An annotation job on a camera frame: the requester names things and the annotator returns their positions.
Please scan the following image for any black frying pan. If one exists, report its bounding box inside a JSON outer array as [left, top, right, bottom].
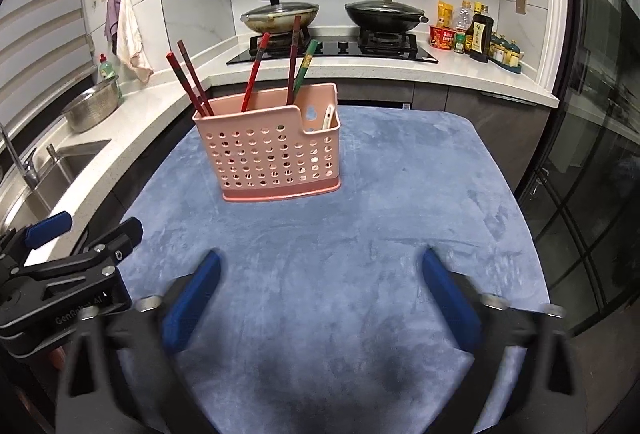
[[345, 0, 428, 33]]

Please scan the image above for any green dish soap bottle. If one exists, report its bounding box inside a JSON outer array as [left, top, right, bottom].
[[99, 54, 122, 100]]

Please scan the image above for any spice jar rack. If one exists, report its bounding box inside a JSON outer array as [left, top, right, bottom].
[[488, 33, 523, 74]]

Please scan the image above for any steel sink basin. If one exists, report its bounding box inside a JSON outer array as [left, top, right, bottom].
[[1, 140, 110, 232]]

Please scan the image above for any wok with glass lid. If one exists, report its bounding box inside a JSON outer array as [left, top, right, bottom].
[[240, 0, 319, 34]]

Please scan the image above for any chrome sink faucet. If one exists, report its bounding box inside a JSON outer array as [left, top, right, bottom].
[[0, 124, 40, 190]]

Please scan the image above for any small green-lid jar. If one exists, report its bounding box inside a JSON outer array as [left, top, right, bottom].
[[454, 31, 466, 54]]

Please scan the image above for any blue-grey plush table mat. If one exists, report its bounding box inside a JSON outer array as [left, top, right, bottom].
[[120, 107, 549, 433]]

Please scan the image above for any yellow seasoning packet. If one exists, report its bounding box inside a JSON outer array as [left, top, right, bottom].
[[436, 1, 454, 28]]

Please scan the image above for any person's left hand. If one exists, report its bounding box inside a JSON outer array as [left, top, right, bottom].
[[48, 347, 66, 371]]

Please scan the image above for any pink perforated utensil holder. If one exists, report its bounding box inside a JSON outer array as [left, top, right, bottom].
[[193, 83, 341, 202]]

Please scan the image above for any dark soy sauce bottle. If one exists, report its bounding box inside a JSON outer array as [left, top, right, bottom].
[[469, 3, 494, 62]]

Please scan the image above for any stainless steel bowl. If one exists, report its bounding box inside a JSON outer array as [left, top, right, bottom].
[[61, 76, 120, 134]]

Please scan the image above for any purple hanging cloth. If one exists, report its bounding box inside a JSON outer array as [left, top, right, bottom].
[[104, 0, 120, 54]]

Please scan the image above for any clear plastic bottle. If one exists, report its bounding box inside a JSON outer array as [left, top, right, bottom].
[[452, 1, 474, 34]]

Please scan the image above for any red instant noodle cup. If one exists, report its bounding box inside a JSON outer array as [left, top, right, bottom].
[[428, 26, 456, 50]]

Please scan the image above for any white hanging towel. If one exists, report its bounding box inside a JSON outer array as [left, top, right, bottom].
[[116, 0, 154, 84]]

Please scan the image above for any green chopstick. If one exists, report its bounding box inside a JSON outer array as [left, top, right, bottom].
[[291, 40, 319, 102]]

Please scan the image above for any dark red chopstick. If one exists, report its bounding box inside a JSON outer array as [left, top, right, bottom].
[[166, 52, 207, 116], [177, 40, 214, 116], [286, 15, 302, 105]]

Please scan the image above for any black gas stove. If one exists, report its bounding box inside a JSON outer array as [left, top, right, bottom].
[[227, 29, 438, 64]]

